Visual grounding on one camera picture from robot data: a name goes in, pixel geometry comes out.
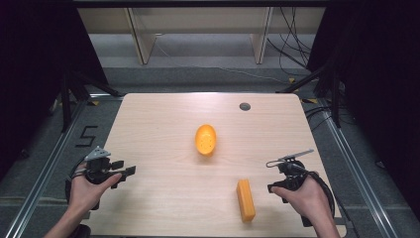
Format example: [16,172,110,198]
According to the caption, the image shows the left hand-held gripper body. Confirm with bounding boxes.
[83,146,117,186]

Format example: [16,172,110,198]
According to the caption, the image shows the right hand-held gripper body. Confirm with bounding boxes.
[276,148,315,192]

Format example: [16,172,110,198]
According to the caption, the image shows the person's right hand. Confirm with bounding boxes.
[269,171,332,223]

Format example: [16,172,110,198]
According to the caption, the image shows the person's left hand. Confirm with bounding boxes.
[67,168,123,216]

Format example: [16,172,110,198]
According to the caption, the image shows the orange rectangular block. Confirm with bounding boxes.
[235,178,257,223]

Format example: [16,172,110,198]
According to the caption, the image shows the dark cloth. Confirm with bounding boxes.
[67,223,92,238]

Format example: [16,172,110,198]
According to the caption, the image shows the orange oval perforated dish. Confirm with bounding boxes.
[194,123,218,157]

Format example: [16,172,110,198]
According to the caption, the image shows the black tripod stand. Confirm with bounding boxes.
[276,60,345,129]
[57,69,123,134]

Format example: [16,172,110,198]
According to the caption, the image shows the black curtain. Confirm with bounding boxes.
[0,0,111,181]
[305,0,420,222]

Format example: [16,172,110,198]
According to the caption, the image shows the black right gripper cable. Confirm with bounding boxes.
[306,170,356,238]

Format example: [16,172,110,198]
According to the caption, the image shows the aluminium floor rail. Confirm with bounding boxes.
[317,98,399,238]
[3,93,125,238]

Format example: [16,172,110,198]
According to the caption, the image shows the black floor cables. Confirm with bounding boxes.
[304,104,333,132]

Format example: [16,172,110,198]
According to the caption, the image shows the bundle of black cables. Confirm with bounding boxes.
[265,6,316,77]

